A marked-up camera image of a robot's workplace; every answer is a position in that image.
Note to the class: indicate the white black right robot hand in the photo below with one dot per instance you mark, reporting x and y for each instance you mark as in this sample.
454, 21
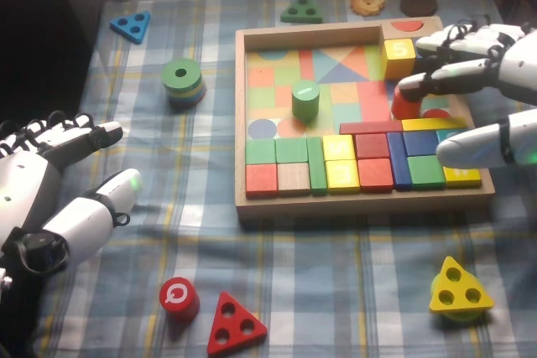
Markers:
516, 64

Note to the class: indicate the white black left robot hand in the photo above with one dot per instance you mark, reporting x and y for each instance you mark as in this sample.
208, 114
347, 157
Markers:
79, 219

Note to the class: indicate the red cylinder with X mark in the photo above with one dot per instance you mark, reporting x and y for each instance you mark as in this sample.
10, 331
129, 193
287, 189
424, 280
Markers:
405, 108

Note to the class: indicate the brown round toy cookie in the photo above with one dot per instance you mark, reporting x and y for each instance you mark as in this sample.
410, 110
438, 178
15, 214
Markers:
418, 3

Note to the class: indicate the yellow S cube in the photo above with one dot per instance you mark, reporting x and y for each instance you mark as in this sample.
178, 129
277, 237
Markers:
398, 62

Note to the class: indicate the red cylinder with Q mark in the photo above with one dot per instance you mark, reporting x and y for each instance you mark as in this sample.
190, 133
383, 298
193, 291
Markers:
179, 299

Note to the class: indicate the beige toy cookie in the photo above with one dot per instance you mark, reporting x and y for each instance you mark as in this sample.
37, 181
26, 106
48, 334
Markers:
368, 4

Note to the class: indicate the red triangle with three holes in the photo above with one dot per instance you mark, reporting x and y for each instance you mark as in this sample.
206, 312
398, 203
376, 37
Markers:
235, 326

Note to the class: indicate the blue triangle with three holes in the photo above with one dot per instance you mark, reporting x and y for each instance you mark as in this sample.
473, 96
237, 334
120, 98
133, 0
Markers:
132, 27

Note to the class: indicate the wooden puzzle tray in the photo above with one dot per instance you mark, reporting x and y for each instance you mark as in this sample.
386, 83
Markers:
361, 203

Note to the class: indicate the green cylinder with minus mark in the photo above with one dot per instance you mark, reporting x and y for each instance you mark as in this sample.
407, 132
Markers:
305, 100

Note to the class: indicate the green triangle with three holes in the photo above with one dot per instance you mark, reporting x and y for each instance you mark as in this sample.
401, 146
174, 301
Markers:
302, 12

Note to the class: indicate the blue plaid tablecloth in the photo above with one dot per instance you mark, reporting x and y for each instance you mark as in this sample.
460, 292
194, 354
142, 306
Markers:
293, 274

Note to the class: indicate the yellow triangle with three holes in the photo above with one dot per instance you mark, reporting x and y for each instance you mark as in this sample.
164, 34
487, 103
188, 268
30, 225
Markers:
459, 291

